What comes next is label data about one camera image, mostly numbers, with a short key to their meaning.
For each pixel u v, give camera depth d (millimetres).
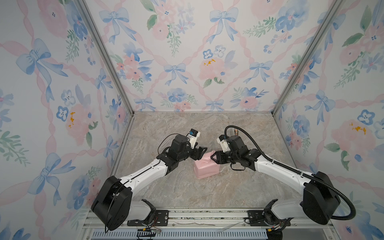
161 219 734
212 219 756
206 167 793
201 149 732
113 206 409
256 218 732
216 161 762
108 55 875
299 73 941
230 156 701
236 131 1030
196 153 718
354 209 383
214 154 783
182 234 703
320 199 414
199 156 722
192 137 703
